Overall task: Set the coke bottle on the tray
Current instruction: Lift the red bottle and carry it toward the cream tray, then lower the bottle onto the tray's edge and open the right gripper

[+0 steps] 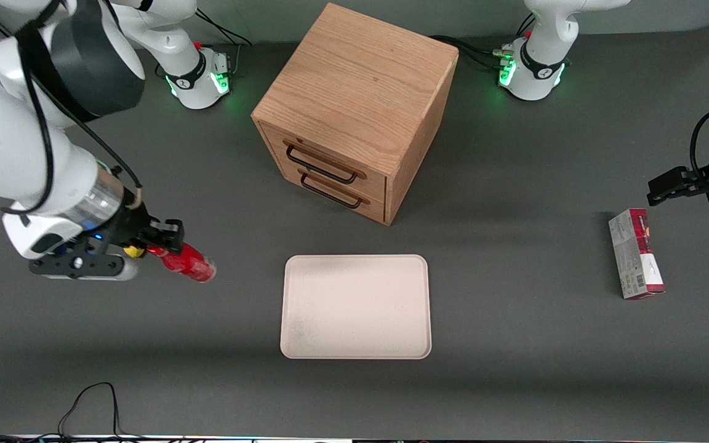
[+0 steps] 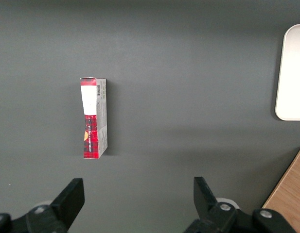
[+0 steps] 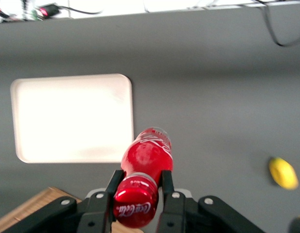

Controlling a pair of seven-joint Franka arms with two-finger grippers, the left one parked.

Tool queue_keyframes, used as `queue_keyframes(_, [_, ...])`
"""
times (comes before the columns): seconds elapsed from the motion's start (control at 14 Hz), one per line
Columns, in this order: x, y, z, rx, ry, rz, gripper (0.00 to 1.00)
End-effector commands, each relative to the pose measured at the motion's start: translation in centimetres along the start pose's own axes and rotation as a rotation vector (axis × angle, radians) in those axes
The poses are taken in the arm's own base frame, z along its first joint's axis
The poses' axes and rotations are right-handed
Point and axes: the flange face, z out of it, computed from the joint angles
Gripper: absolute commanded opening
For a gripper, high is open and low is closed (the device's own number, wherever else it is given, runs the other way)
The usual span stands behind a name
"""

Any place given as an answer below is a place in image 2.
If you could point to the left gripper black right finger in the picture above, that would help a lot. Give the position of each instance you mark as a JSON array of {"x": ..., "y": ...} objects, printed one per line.
[{"x": 213, "y": 216}]

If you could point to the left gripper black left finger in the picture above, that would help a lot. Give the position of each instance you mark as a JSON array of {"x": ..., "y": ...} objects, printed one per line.
[{"x": 59, "y": 211}]

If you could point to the beige rectangular tray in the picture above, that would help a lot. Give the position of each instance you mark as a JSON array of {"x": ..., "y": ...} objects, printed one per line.
[{"x": 294, "y": 77}]

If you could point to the wooden drawer cabinet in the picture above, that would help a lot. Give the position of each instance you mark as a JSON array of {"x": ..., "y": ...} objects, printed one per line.
[{"x": 290, "y": 194}]

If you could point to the red and white carton box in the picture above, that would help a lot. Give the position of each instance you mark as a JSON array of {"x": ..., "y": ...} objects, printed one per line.
[{"x": 91, "y": 136}]

